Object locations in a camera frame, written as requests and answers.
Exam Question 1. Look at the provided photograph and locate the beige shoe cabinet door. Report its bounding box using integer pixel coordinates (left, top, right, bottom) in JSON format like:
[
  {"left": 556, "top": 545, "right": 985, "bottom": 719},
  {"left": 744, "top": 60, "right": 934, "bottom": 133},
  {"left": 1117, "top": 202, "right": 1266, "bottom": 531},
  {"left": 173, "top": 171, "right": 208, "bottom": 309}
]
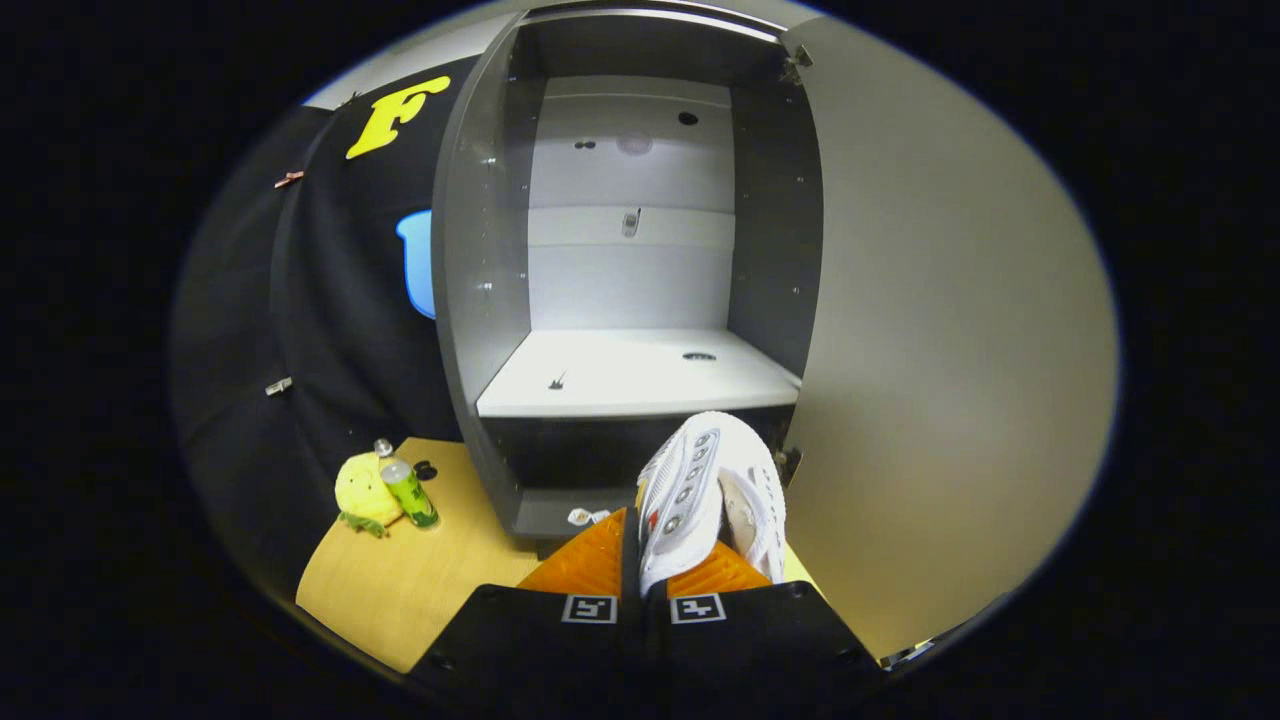
[{"left": 780, "top": 15, "right": 1121, "bottom": 661}]

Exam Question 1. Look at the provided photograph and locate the green drink can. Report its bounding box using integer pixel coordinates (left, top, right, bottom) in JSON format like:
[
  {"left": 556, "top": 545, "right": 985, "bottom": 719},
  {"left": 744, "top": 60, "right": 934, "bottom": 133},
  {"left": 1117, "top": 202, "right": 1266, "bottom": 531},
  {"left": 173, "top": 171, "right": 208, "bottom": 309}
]
[{"left": 380, "top": 459, "right": 440, "bottom": 529}]

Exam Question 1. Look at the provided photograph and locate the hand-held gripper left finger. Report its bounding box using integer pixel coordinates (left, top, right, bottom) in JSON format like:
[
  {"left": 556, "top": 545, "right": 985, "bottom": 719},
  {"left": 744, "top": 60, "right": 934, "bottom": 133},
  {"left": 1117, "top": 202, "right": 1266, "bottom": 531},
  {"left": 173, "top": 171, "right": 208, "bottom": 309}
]
[{"left": 408, "top": 505, "right": 646, "bottom": 701}]

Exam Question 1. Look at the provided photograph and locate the yellow plush toy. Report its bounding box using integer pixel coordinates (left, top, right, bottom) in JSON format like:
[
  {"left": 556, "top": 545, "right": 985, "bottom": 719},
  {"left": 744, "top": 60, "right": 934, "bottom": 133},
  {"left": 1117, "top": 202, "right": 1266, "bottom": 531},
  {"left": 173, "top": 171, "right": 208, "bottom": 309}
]
[{"left": 334, "top": 452, "right": 406, "bottom": 539}]

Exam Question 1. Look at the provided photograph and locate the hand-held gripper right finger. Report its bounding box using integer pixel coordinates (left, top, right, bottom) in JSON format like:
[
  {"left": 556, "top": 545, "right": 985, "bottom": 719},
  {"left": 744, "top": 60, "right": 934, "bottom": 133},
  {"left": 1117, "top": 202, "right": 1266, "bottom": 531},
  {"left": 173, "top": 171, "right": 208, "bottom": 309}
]
[{"left": 643, "top": 540, "right": 886, "bottom": 701}]

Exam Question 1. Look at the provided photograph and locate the white shoe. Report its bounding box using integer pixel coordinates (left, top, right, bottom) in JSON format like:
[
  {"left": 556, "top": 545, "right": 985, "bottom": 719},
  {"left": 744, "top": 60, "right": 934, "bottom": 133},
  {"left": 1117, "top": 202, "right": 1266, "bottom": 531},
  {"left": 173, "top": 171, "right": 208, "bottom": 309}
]
[{"left": 635, "top": 410, "right": 789, "bottom": 598}]

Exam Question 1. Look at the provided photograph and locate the black backdrop cloth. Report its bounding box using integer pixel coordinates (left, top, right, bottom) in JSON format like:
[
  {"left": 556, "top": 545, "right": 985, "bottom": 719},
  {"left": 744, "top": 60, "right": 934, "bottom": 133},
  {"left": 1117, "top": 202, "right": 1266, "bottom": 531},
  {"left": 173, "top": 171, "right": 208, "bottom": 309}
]
[{"left": 170, "top": 55, "right": 481, "bottom": 601}]

